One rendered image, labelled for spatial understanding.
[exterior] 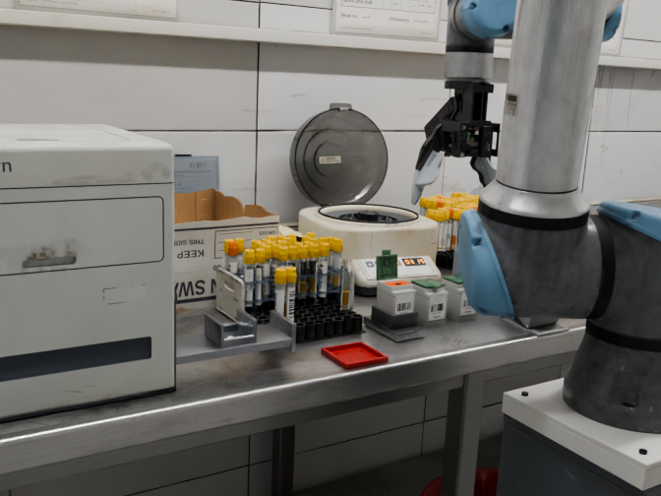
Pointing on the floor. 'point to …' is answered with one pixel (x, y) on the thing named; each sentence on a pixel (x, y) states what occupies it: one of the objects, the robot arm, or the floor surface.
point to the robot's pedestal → (553, 468)
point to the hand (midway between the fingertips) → (451, 204)
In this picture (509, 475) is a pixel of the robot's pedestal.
